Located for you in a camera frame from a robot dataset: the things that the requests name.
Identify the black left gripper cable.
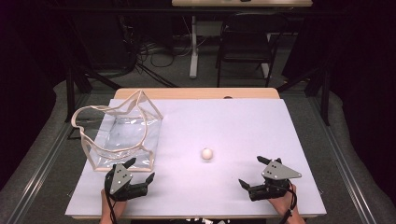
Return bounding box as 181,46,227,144
105,186,119,224

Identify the bundle of floor cables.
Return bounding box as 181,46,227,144
135,33,194,69

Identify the white table mat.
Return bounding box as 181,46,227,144
64,98,327,217

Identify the black metal stand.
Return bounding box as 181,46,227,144
64,18,124,124
276,63,332,127

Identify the person's right hand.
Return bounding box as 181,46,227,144
267,186,301,217

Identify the aluminium floor rail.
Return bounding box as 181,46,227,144
306,92,379,224
5,92,92,224

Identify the clear bag with beige trim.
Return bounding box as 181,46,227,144
70,89,164,173

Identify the white table leg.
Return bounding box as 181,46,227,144
261,33,273,79
189,15,201,79

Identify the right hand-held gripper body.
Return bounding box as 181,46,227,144
247,158,303,202

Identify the cream round ball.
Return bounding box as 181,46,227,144
201,147,215,161

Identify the black folding chair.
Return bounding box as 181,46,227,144
216,12,290,89

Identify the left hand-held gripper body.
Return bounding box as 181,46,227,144
105,163,149,202

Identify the person's left hand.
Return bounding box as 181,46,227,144
100,189,128,218

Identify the wooden table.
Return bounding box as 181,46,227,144
64,87,327,220

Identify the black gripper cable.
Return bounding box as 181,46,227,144
105,186,119,224
278,182,297,224

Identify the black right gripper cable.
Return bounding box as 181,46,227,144
278,182,297,224

